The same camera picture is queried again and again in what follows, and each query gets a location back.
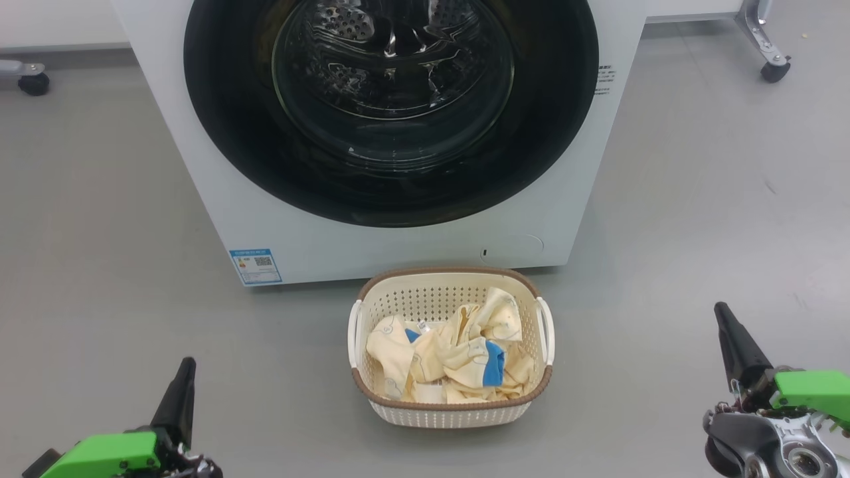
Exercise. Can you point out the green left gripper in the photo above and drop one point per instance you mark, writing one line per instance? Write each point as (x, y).
(106, 455)

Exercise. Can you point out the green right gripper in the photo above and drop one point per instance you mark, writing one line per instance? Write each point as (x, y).
(813, 392)

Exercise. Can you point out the pale yellow blue-cuffed garment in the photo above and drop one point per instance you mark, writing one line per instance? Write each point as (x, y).
(392, 355)
(478, 338)

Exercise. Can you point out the white front-load washing machine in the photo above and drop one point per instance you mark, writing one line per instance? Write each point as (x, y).
(412, 249)

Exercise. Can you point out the blue energy label sticker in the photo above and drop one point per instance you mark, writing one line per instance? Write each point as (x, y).
(255, 265)

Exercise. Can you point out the cream basket brown rim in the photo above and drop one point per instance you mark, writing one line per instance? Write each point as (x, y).
(451, 411)

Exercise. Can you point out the metal leg with black caster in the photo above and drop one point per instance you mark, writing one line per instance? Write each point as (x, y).
(764, 40)

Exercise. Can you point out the white partition panel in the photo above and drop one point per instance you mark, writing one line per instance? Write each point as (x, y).
(690, 6)
(60, 23)

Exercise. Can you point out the metal foot with black caster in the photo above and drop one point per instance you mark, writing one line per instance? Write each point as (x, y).
(32, 81)

